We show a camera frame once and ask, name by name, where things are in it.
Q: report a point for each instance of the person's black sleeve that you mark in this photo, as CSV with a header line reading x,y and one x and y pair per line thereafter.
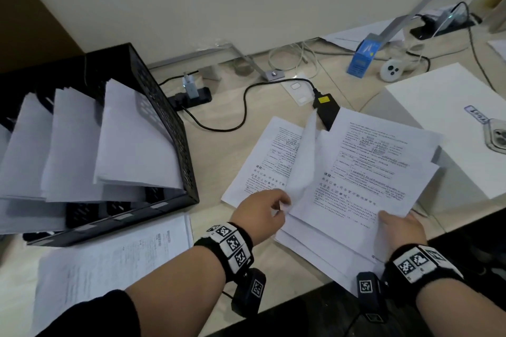
x,y
91,317

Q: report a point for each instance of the person's right forearm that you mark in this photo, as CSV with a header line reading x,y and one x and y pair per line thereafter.
x,y
466,313

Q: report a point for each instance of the white box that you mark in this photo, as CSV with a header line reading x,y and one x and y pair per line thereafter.
x,y
435,92

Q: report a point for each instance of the grey plug adapter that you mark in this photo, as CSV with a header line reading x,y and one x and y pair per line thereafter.
x,y
442,21

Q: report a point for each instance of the black mesh file organizer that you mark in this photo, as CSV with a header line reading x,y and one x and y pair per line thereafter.
x,y
118,60

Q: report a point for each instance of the silver smartphone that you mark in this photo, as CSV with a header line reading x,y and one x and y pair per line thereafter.
x,y
496,137

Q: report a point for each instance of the grey metal bracket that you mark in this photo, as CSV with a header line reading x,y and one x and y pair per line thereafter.
x,y
395,26
274,74

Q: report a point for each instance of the white charger plug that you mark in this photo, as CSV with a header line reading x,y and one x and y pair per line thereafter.
x,y
190,88

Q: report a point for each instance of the person's right hand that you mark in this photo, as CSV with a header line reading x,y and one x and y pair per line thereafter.
x,y
403,234

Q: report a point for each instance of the brown cardboard sheet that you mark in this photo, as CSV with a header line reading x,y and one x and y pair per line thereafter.
x,y
31,24

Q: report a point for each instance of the black power adapter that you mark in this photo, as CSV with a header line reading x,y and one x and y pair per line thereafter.
x,y
326,111

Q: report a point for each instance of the printed paper bundle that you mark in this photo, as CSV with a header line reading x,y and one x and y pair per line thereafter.
x,y
134,143
99,265
31,218
71,151
27,151

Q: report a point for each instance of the pile of printed papers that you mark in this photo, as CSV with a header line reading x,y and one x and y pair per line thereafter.
x,y
367,175

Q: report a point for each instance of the grey panel with yellow note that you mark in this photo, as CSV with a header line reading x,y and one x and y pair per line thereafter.
x,y
494,13

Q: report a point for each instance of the person's left hand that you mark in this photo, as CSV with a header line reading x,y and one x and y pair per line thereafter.
x,y
257,218

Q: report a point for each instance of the white paper sheets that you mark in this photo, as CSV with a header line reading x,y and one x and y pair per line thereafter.
x,y
499,48

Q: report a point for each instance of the small white paper sheet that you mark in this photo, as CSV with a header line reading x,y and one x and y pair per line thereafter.
x,y
348,36

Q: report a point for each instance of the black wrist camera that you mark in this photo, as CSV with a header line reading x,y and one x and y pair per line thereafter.
x,y
369,293
249,293

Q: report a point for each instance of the small blue box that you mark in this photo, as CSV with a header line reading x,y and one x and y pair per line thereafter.
x,y
361,60

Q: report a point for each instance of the single printed paper sheet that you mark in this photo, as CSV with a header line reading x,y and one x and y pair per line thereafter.
x,y
308,163

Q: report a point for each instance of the white handheld device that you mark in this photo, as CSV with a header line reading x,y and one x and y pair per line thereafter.
x,y
391,70

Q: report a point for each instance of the black power strip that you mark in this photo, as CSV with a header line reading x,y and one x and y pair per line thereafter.
x,y
421,32
203,96

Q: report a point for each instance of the person's left forearm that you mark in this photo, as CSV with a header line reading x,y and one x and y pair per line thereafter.
x,y
178,297

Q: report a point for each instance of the white rectangular device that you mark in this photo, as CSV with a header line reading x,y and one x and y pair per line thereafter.
x,y
298,92

